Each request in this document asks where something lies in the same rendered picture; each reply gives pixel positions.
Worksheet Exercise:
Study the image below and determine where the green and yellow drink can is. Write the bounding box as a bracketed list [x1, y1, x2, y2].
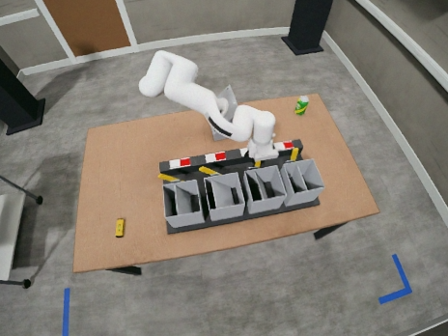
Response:
[294, 96, 309, 115]

